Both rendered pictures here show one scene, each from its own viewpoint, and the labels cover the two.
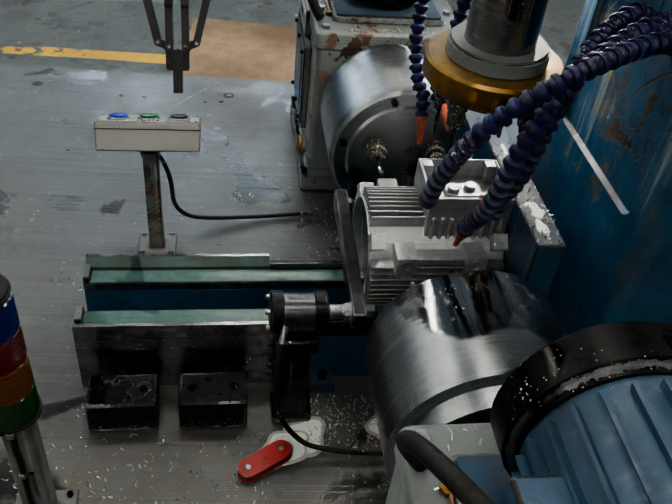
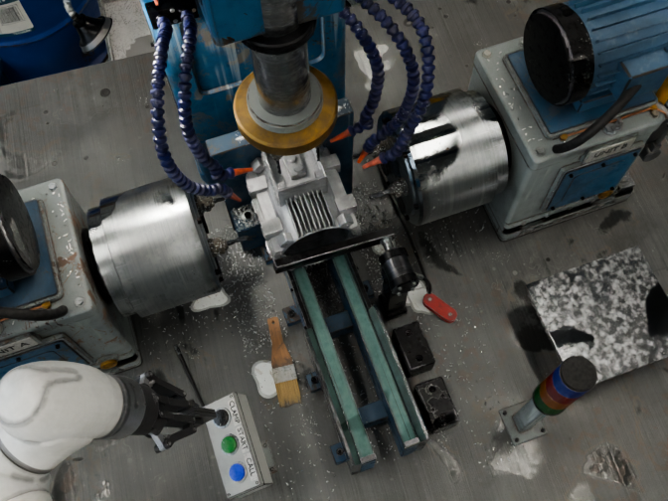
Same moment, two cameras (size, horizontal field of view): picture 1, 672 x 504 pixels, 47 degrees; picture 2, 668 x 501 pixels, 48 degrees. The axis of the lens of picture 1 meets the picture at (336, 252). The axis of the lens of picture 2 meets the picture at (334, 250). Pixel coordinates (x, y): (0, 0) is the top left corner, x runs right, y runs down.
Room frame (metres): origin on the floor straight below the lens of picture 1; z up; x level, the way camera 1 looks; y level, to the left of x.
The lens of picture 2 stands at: (0.94, 0.58, 2.41)
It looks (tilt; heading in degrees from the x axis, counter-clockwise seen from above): 66 degrees down; 263
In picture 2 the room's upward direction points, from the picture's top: 2 degrees counter-clockwise
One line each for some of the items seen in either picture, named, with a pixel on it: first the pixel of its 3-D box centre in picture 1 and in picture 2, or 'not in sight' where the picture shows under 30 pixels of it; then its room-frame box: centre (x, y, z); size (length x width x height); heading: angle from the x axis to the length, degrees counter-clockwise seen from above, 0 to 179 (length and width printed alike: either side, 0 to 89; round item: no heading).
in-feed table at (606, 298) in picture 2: not in sight; (599, 323); (0.31, 0.17, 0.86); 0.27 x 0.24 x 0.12; 11
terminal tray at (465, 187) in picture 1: (460, 198); (293, 168); (0.92, -0.17, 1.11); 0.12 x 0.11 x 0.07; 101
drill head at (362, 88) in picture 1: (388, 113); (133, 254); (1.26, -0.07, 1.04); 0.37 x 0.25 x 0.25; 11
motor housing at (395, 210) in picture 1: (423, 247); (302, 206); (0.91, -0.13, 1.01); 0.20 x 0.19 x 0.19; 101
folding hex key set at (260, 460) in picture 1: (264, 461); (439, 307); (0.64, 0.07, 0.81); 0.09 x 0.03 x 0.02; 132
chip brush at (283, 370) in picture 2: not in sight; (281, 361); (1.01, 0.13, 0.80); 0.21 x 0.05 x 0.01; 95
